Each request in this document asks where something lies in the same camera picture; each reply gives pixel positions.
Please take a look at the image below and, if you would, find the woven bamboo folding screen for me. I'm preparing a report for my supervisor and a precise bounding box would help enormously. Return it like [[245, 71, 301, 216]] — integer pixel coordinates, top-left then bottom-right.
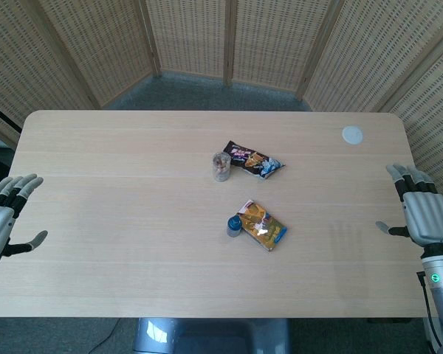
[[0, 0, 443, 237]]

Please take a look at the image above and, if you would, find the clear plastic snack jar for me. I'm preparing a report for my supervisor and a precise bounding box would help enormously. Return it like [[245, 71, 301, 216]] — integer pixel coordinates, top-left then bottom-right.
[[212, 151, 232, 183]]

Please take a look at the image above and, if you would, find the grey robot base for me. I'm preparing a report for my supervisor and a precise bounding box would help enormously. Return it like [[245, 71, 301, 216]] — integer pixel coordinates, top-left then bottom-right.
[[132, 317, 292, 354]]

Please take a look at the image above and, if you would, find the dark snack packet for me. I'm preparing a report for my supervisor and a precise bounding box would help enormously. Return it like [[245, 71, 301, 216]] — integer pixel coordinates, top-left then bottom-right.
[[222, 140, 286, 180]]

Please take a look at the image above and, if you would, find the orange snack bag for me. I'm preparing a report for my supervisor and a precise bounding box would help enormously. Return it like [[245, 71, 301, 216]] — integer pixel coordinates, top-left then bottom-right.
[[237, 199, 288, 252]]

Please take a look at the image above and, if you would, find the black floor cable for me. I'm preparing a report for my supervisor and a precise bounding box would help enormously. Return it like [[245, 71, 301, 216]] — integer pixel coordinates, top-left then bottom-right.
[[83, 318, 122, 354]]

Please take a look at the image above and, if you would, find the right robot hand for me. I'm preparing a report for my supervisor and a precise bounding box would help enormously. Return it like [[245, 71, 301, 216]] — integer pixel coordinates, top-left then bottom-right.
[[376, 164, 443, 247]]

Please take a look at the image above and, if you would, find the blue capped small bottle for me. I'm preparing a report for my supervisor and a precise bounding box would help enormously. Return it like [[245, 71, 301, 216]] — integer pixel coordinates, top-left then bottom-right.
[[226, 215, 243, 237]]

